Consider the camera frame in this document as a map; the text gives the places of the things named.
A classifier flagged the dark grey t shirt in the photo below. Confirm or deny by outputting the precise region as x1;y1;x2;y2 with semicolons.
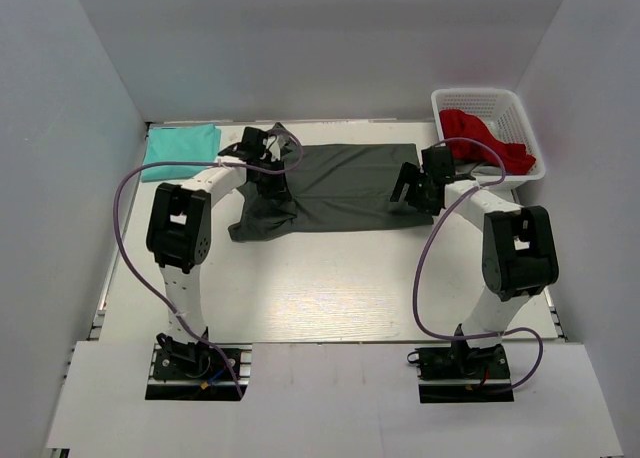
228;143;433;243

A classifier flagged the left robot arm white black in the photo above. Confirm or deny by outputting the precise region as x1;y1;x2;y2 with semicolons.
146;123;302;377

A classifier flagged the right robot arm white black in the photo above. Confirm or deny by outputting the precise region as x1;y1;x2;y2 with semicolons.
390;142;559;377

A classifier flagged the light grey t shirt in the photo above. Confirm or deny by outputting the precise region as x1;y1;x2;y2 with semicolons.
454;160;503;180

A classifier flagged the red t shirt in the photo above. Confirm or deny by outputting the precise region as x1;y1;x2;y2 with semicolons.
439;109;536;175

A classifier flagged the folded teal t shirt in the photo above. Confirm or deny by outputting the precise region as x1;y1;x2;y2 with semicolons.
141;124;221;183

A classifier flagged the white plastic basket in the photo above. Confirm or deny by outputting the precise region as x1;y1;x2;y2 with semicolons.
431;88;546;190

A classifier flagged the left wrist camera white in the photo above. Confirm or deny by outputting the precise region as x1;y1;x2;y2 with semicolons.
263;135;286;161

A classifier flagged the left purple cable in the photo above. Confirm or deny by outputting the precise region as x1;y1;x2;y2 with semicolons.
114;127;304;402

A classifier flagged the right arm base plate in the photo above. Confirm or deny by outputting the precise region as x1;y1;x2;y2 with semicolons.
407;342;514;404

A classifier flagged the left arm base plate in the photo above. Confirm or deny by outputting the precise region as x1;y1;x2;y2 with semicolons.
145;345;241;402

